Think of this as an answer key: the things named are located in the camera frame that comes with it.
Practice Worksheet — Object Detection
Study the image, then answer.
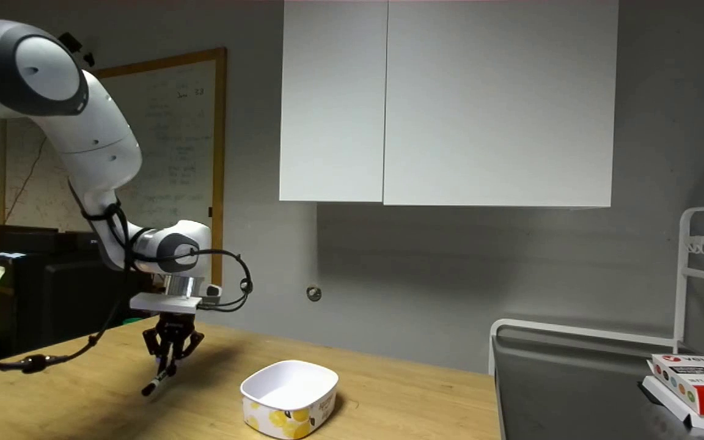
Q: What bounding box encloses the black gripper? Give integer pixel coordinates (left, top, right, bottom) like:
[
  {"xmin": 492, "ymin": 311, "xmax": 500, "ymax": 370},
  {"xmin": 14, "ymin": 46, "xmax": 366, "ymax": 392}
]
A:
[{"xmin": 138, "ymin": 311, "xmax": 208, "ymax": 384}]

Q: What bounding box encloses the black Expo dry-erase marker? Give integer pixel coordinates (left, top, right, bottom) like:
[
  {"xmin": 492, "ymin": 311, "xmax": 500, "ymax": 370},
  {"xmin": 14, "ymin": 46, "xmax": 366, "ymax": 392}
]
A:
[{"xmin": 138, "ymin": 359, "xmax": 180, "ymax": 399}]

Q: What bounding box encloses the white bowl with yellow print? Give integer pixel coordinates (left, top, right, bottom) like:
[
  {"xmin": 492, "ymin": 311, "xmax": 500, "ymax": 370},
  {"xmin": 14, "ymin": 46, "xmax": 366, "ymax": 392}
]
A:
[{"xmin": 236, "ymin": 357, "xmax": 343, "ymax": 440}]

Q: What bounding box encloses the black equipment box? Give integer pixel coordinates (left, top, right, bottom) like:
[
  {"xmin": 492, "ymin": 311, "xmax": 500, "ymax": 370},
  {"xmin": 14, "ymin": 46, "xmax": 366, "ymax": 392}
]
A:
[{"xmin": 0, "ymin": 250, "xmax": 160, "ymax": 361}]

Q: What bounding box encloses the black monitor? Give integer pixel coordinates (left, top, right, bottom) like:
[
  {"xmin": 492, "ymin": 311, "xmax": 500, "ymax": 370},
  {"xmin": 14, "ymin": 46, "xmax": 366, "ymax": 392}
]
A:
[{"xmin": 0, "ymin": 219, "xmax": 99, "ymax": 289}]

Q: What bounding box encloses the wood-framed whiteboard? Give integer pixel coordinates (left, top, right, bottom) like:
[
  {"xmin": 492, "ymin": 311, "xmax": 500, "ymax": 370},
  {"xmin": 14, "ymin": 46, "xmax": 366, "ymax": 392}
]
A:
[{"xmin": 0, "ymin": 46, "xmax": 229, "ymax": 289}]

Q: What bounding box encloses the narrow white cabinet door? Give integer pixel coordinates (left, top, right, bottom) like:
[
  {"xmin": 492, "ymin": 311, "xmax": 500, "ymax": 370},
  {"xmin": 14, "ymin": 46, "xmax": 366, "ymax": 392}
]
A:
[{"xmin": 277, "ymin": 0, "xmax": 388, "ymax": 206}]

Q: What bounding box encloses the wide white cabinet door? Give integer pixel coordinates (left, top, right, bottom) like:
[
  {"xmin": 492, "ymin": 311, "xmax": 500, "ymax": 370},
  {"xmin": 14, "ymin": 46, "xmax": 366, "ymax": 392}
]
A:
[{"xmin": 380, "ymin": 0, "xmax": 620, "ymax": 211}]

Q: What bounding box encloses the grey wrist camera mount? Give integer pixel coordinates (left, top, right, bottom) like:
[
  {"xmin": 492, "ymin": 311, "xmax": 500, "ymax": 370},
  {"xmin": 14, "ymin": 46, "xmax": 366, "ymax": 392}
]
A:
[{"xmin": 126, "ymin": 276, "xmax": 224, "ymax": 318}]

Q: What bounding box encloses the black robot wrist cable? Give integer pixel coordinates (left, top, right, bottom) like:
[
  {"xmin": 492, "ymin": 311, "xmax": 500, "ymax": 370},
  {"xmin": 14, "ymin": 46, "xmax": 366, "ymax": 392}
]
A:
[{"xmin": 191, "ymin": 246, "xmax": 257, "ymax": 318}]

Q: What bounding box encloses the black cable with connector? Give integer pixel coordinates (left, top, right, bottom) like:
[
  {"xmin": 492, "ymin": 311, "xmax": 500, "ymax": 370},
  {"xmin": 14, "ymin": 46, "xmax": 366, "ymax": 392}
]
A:
[{"xmin": 0, "ymin": 295, "xmax": 132, "ymax": 377}]

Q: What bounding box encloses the white metal cart frame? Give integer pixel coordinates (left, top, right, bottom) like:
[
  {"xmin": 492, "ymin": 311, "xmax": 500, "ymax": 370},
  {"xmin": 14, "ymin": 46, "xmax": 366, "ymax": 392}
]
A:
[{"xmin": 486, "ymin": 200, "xmax": 704, "ymax": 379}]

